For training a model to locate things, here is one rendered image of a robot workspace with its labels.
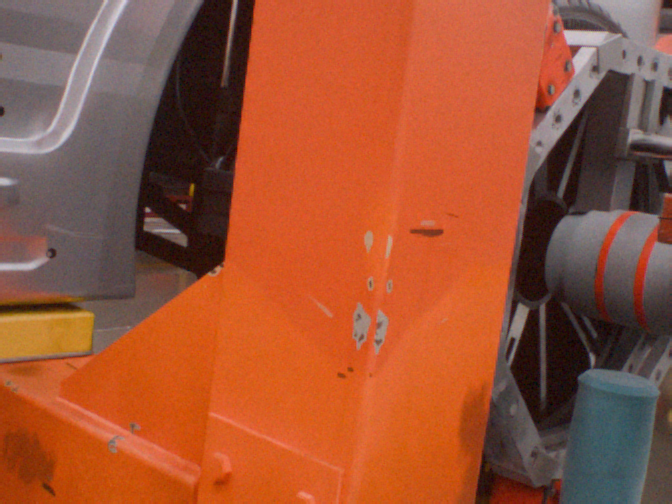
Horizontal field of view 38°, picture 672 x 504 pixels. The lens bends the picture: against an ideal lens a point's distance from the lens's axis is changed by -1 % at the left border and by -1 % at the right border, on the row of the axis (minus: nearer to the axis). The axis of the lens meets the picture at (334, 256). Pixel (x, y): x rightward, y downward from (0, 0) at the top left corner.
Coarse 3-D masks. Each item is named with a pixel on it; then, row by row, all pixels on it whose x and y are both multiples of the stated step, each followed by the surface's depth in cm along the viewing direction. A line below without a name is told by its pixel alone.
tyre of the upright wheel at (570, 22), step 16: (560, 0) 117; (576, 0) 120; (560, 16) 117; (576, 16) 120; (592, 16) 123; (608, 16) 126; (624, 32) 130; (656, 192) 146; (656, 208) 147; (624, 336) 146; (608, 352) 144; (608, 368) 144; (480, 464) 122; (480, 480) 122
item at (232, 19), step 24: (216, 72) 154; (216, 96) 151; (216, 120) 152; (216, 144) 152; (168, 168) 171; (192, 168) 168; (168, 216) 188; (192, 216) 154; (144, 240) 160; (168, 240) 162; (192, 240) 153; (192, 264) 155; (216, 264) 153
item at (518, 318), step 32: (576, 128) 129; (544, 160) 124; (576, 160) 146; (544, 192) 126; (576, 192) 134; (640, 192) 142; (544, 224) 134; (544, 256) 135; (544, 288) 132; (512, 320) 126; (544, 320) 132; (576, 320) 141; (512, 352) 127; (544, 352) 133; (576, 352) 144; (544, 384) 135; (576, 384) 140; (544, 416) 134
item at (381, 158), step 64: (256, 0) 72; (320, 0) 68; (384, 0) 64; (448, 0) 64; (512, 0) 69; (256, 64) 72; (320, 64) 68; (384, 64) 64; (448, 64) 65; (512, 64) 71; (256, 128) 72; (320, 128) 68; (384, 128) 64; (448, 128) 66; (512, 128) 72; (256, 192) 72; (320, 192) 68; (384, 192) 64; (448, 192) 68; (512, 192) 74; (256, 256) 72; (320, 256) 68; (384, 256) 64; (448, 256) 69; (512, 256) 75; (256, 320) 72; (320, 320) 68; (384, 320) 65; (448, 320) 70; (256, 384) 72; (320, 384) 68; (384, 384) 66; (448, 384) 72; (256, 448) 71; (320, 448) 68; (384, 448) 67; (448, 448) 73
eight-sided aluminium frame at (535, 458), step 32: (576, 32) 112; (608, 32) 110; (576, 64) 107; (608, 64) 110; (640, 64) 117; (576, 96) 107; (544, 128) 103; (512, 288) 104; (640, 352) 142; (512, 384) 108; (512, 416) 109; (512, 448) 111; (544, 448) 116; (544, 480) 117
